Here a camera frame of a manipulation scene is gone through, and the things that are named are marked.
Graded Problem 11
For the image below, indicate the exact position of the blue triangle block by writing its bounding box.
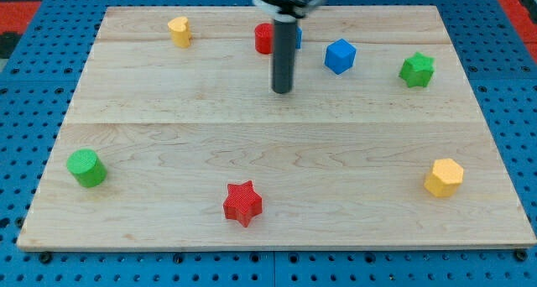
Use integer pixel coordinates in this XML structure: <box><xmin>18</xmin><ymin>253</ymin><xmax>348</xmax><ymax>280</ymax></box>
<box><xmin>295</xmin><ymin>27</ymin><xmax>302</xmax><ymax>50</ymax></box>

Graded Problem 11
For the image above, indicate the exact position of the red star block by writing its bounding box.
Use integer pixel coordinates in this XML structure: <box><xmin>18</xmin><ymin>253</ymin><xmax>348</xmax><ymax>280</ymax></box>
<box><xmin>222</xmin><ymin>180</ymin><xmax>263</xmax><ymax>227</ymax></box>

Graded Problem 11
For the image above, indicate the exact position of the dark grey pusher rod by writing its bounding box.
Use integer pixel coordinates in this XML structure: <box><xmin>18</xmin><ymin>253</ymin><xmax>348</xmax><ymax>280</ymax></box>
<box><xmin>272</xmin><ymin>20</ymin><xmax>297</xmax><ymax>94</ymax></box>

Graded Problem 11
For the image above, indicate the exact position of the wooden board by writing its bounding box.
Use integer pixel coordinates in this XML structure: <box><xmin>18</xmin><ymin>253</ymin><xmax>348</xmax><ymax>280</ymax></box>
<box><xmin>17</xmin><ymin>6</ymin><xmax>536</xmax><ymax>252</ymax></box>

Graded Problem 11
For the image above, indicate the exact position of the red cylinder block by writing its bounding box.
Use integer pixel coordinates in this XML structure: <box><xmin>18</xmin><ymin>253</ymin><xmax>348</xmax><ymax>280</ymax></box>
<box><xmin>254</xmin><ymin>23</ymin><xmax>274</xmax><ymax>55</ymax></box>

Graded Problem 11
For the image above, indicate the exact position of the blue cube block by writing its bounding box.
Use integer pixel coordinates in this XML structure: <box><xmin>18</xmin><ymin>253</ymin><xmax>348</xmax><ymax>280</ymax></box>
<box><xmin>324</xmin><ymin>39</ymin><xmax>357</xmax><ymax>75</ymax></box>

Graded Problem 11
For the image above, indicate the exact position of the yellow heart block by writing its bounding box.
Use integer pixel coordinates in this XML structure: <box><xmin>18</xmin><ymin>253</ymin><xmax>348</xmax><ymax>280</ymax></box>
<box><xmin>168</xmin><ymin>16</ymin><xmax>192</xmax><ymax>48</ymax></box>

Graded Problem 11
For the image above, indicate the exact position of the green star block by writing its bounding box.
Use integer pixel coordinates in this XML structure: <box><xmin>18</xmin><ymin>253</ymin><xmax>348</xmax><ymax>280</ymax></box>
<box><xmin>399</xmin><ymin>52</ymin><xmax>435</xmax><ymax>88</ymax></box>

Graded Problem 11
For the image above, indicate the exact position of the yellow hexagon block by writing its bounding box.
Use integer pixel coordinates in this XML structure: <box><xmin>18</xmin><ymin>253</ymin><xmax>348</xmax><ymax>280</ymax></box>
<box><xmin>424</xmin><ymin>159</ymin><xmax>464</xmax><ymax>197</ymax></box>

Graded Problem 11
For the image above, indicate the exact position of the green cylinder block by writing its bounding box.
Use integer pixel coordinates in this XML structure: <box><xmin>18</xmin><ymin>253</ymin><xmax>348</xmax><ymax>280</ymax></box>
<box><xmin>66</xmin><ymin>149</ymin><xmax>107</xmax><ymax>188</ymax></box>

